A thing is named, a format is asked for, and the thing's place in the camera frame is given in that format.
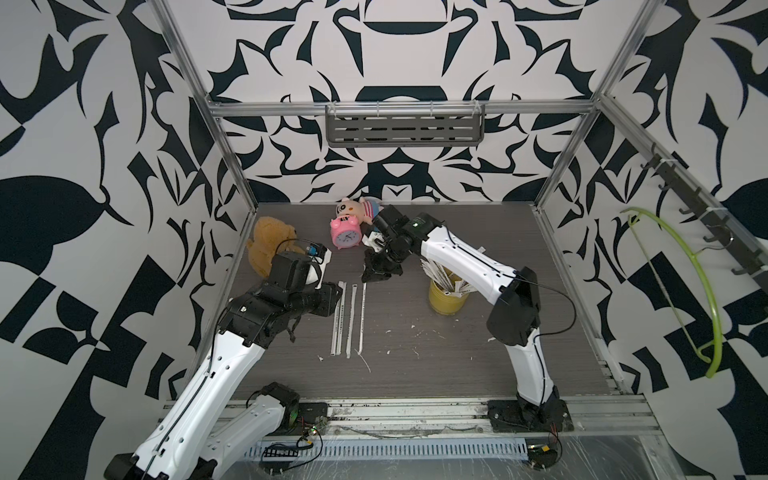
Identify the brown teddy bear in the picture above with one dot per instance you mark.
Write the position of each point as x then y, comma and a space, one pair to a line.
270, 236

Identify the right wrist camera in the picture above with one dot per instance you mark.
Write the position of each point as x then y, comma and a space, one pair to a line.
375, 241

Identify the green plastic hanger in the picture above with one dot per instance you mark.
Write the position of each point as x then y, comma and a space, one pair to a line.
679, 290

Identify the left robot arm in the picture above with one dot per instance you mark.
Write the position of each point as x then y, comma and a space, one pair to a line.
187, 444

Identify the bundle of wrapped straws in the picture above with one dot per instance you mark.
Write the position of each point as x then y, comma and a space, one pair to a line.
445, 280

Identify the grey slotted wall shelf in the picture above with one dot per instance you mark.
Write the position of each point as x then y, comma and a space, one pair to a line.
404, 124

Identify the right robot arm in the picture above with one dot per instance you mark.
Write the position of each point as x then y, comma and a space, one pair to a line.
514, 320

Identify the yellow plastic cup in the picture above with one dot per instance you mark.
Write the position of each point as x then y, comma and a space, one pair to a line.
451, 301

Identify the black wall hook rail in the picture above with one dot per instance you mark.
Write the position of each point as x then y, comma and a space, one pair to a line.
725, 231

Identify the white cable duct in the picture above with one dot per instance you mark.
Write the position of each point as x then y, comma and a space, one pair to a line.
363, 449

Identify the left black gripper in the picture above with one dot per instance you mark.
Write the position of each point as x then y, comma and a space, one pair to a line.
329, 296

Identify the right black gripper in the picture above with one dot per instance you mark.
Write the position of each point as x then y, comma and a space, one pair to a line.
372, 267

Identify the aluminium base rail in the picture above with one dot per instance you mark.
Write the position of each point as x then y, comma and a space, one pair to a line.
416, 418

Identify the pink alarm clock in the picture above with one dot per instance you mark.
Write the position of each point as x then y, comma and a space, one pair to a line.
345, 231

